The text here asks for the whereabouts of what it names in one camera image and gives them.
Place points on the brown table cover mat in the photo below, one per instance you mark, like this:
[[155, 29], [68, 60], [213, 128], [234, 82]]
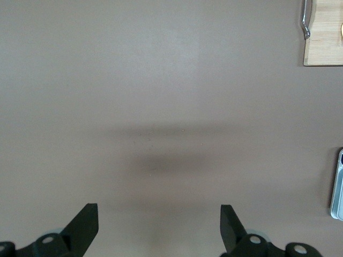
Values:
[[134, 80]]

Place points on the silver digital kitchen scale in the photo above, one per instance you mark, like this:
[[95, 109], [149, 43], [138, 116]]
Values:
[[339, 187]]

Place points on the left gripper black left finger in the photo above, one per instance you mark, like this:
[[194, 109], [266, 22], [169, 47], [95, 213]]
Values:
[[80, 233]]

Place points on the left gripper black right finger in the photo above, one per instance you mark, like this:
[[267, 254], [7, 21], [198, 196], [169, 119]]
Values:
[[231, 235]]

